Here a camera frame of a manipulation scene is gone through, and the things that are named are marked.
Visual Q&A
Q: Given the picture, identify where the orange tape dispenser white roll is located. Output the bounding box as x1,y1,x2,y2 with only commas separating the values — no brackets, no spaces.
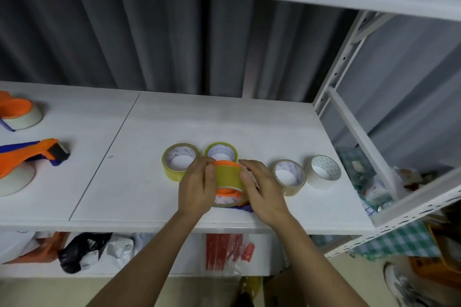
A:
0,90,44,132

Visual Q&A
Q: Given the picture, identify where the white plastic bag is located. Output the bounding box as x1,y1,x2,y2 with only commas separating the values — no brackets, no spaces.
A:
79,234,135,272

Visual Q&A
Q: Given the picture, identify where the person's right hand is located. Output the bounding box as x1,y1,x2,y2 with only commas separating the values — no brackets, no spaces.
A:
238,159,293,227

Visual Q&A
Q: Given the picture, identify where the person's right forearm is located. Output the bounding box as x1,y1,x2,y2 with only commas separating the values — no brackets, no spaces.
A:
265,213,370,307

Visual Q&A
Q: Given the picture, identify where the orange tape dispenser yellow roll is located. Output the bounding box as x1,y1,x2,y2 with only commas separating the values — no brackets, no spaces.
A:
213,160,255,213

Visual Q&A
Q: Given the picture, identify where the black plastic bag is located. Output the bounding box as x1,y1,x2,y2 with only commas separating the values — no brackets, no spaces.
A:
58,233,113,274

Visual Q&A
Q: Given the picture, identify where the bag of red wall plugs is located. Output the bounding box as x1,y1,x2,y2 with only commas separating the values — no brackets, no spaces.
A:
203,233,257,276

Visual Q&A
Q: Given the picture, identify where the person's left hand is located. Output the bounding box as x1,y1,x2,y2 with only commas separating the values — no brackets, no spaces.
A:
177,157,217,224

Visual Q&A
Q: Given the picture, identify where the yellow bottle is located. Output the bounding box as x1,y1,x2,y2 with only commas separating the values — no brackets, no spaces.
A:
239,276,263,301

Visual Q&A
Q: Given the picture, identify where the yellow-green tape roll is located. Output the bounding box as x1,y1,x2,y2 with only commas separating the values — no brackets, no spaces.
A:
204,142,239,164

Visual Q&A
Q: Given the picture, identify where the white metal shelving rack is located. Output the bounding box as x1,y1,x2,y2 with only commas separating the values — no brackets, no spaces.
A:
0,0,461,278

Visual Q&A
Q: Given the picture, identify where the white sneaker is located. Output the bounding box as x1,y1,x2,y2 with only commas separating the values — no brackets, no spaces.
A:
383,262,434,307

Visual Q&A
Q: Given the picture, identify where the orange plastic crate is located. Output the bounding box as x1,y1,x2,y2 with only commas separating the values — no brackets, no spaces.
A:
410,222,461,290

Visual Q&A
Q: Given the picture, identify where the green checkered cloth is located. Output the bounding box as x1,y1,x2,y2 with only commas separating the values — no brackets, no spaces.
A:
313,220,442,261

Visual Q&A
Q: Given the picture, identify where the orange tape dispenser black blade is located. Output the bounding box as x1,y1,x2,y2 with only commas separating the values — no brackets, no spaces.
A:
0,138,71,197

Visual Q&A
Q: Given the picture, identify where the wide yellow tape roll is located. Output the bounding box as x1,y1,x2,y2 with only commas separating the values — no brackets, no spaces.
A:
162,143,201,182

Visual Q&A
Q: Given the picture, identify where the person's left forearm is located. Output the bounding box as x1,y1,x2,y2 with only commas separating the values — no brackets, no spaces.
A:
86,210,203,307

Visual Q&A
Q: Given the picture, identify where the grey curtain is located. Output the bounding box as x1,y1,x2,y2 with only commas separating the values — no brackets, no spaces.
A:
0,0,461,174

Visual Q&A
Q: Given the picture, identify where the beige tape roll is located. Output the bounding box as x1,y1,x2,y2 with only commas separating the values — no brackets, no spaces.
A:
271,159,307,197

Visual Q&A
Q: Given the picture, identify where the pile of packaged goods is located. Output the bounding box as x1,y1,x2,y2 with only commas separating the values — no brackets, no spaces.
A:
336,146,441,218

